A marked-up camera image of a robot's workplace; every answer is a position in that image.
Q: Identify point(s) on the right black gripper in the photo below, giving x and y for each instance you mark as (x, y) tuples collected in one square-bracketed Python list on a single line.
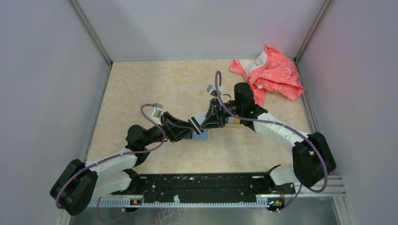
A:
[(215, 116)]

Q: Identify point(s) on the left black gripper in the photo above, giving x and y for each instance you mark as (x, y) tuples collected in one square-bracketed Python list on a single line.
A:
[(175, 129)]

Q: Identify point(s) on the grey white credit card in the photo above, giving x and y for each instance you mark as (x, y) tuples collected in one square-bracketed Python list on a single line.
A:
[(196, 121)]

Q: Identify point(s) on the beige card holder wallet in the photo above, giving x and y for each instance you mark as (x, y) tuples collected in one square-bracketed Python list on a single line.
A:
[(195, 137)]

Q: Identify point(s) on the beige tray of cards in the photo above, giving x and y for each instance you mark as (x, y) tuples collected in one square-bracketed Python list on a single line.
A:
[(232, 122)]

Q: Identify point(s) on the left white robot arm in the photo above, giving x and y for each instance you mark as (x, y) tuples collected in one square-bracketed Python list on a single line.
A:
[(82, 182)]

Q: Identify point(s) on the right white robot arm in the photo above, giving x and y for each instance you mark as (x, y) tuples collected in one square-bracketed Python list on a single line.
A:
[(312, 159)]

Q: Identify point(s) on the pink crumpled cloth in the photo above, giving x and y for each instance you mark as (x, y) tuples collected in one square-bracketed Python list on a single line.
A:
[(271, 71)]

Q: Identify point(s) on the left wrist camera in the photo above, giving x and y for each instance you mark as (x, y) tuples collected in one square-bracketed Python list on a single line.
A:
[(157, 111)]

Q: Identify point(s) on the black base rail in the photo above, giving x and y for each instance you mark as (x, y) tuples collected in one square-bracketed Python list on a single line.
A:
[(230, 187)]

